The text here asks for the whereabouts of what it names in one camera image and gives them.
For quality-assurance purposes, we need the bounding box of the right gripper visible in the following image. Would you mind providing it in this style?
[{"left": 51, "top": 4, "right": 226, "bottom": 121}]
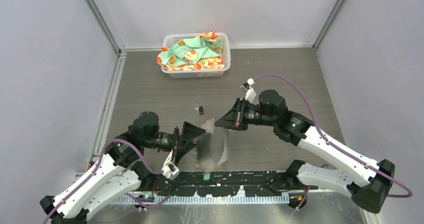
[{"left": 215, "top": 97, "right": 277, "bottom": 130}]

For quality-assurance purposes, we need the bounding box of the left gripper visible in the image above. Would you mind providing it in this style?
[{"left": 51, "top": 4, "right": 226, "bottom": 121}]
[{"left": 143, "top": 121, "right": 206, "bottom": 165}]

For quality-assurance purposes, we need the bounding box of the large metal keyring holder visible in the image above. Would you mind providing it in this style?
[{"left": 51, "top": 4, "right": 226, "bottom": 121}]
[{"left": 196, "top": 118, "right": 232, "bottom": 172}]

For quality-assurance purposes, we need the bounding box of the key with green tag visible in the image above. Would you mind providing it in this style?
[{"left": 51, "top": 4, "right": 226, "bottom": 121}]
[{"left": 203, "top": 172, "right": 211, "bottom": 181}]

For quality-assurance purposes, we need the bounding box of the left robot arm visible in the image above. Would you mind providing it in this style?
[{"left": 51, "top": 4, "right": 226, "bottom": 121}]
[{"left": 40, "top": 111, "right": 206, "bottom": 223}]

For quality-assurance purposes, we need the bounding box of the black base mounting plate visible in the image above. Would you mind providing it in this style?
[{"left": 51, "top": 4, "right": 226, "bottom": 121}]
[{"left": 135, "top": 170, "right": 306, "bottom": 197}]

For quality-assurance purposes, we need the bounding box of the green orange patterned cloth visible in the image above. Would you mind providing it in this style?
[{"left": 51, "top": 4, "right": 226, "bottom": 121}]
[{"left": 156, "top": 32, "right": 225, "bottom": 71}]

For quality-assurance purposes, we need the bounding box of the white plastic basket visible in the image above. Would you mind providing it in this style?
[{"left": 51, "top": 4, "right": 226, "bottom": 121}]
[{"left": 161, "top": 33, "right": 231, "bottom": 79}]

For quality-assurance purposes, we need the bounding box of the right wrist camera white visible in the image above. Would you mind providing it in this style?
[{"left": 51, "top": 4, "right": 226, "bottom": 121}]
[{"left": 240, "top": 78, "right": 256, "bottom": 103}]

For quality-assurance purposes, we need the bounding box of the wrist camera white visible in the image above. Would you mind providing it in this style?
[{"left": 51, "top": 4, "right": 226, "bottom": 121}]
[
  {"left": 161, "top": 152, "right": 180, "bottom": 180},
  {"left": 240, "top": 78, "right": 256, "bottom": 103}
]

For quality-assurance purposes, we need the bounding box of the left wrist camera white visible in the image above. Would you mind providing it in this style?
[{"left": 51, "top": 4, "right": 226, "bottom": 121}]
[{"left": 161, "top": 152, "right": 180, "bottom": 180}]

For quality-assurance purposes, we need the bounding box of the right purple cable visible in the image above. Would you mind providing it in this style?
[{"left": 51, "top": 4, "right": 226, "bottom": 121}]
[{"left": 253, "top": 74, "right": 414, "bottom": 211}]

